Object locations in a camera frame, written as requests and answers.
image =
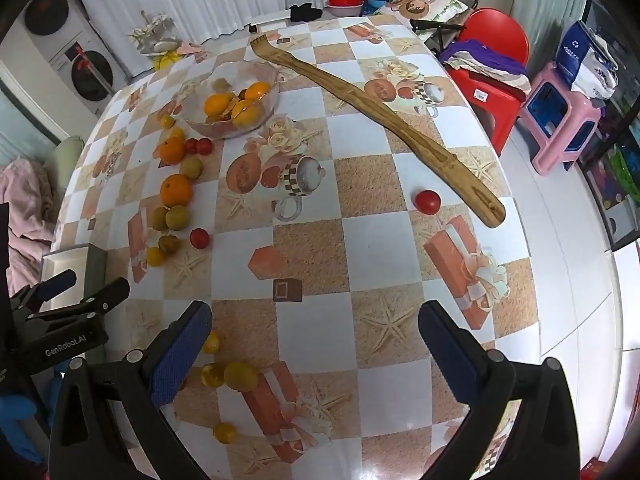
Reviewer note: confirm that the pink plastic stool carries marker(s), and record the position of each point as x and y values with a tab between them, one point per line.
565	130

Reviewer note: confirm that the white and blue bag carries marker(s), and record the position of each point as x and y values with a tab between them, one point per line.
590	60

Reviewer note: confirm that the white flower ornament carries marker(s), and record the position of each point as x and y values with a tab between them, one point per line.
150	30

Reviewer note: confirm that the person's left hand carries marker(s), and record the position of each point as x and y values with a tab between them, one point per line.
15	410

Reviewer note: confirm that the red cherry tomato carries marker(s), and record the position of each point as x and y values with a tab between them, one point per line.
199	238
204	146
191	146

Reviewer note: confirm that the black folding chair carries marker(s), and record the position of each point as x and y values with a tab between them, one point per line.
440	32

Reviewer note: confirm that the orange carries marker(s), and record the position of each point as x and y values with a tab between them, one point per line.
217	104
247	114
256	91
172	151
176	190

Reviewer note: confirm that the pink fleece blanket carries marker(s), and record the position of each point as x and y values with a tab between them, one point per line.
20	200

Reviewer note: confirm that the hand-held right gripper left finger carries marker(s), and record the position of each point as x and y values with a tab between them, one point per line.
182	355

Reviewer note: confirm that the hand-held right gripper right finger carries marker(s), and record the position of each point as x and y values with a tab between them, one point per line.
450	355

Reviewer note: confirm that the blue plastic basin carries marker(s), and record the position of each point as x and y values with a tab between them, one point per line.
377	4

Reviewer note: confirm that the pink paper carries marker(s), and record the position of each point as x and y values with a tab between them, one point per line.
189	49

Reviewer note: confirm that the green sofa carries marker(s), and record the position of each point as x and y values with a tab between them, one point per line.
67	160

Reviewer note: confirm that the red plastic chair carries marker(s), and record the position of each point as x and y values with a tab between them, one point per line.
495	30

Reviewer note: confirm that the large red tomato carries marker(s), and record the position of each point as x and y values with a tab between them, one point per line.
427	201

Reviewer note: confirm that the white front-load washing machine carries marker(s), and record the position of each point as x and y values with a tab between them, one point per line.
45	15
92	77

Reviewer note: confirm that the purple cloth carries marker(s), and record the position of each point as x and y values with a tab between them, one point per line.
480	57

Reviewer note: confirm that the dark glass cabinet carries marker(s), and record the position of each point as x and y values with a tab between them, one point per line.
617	160

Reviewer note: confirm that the yellow plastic object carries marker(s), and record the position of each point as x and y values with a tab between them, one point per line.
165	60

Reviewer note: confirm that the black cloth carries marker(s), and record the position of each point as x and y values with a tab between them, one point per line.
305	11

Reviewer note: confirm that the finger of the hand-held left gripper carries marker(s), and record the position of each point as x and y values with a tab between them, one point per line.
57	281
97	302

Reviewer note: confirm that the checkered printed tablecloth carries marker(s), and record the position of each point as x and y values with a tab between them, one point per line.
350	260

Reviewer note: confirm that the wooden back scratcher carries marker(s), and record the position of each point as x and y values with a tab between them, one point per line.
380	110

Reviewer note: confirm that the white flat box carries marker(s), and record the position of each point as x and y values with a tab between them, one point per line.
270	21

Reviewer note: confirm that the white plastic basin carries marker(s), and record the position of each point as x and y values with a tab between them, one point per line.
344	10

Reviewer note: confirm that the printed seat cushion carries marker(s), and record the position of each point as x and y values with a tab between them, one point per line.
425	7

